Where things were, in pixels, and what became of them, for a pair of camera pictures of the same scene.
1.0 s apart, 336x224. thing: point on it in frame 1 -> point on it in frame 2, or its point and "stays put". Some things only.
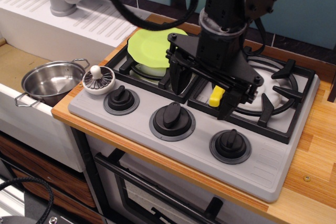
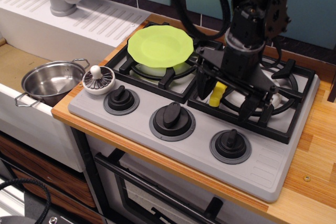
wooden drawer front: x=71 y=190 stays put
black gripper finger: x=180 y=75 -> x=205 y=84
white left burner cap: x=157 y=71 stays put
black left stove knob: x=122 y=102 stays put
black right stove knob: x=231 y=147 stays put
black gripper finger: x=230 y=100 -> x=247 y=108
